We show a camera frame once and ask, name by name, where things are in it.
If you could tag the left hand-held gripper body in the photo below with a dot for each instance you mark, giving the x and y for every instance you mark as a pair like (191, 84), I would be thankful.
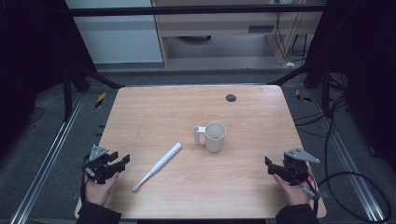
(99, 163)

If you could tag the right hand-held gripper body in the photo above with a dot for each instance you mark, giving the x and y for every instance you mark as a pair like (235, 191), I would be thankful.
(295, 168)

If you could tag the white electric toothbrush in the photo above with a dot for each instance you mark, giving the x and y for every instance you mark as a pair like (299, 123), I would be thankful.
(159, 165)

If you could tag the person's right hand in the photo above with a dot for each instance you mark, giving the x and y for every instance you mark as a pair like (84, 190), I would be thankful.
(294, 193)

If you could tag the person's left hand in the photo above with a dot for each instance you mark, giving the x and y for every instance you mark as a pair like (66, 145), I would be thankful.
(99, 190)

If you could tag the yellow black tape strip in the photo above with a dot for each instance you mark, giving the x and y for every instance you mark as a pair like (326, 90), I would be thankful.
(302, 97)
(100, 100)

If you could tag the dark round table grommet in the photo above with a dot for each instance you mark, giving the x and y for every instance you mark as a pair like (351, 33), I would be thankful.
(231, 98)

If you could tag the black metal stand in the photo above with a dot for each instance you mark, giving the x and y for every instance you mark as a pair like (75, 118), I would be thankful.
(67, 93)
(326, 90)

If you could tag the small white round object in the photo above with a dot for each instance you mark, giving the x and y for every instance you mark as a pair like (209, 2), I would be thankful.
(290, 64)

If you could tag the white cabinet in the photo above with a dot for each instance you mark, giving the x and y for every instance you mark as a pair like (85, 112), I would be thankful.
(118, 40)

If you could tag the black curtain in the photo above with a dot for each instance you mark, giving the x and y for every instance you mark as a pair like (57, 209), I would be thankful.
(364, 62)
(31, 46)

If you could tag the light wooden desk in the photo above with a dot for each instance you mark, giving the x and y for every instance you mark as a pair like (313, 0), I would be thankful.
(218, 26)

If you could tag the aluminium floor rail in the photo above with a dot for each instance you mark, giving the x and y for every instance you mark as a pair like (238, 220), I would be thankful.
(46, 165)
(351, 174)

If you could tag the black horizontal frame bar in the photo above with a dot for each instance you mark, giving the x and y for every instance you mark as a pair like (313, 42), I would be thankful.
(186, 11)

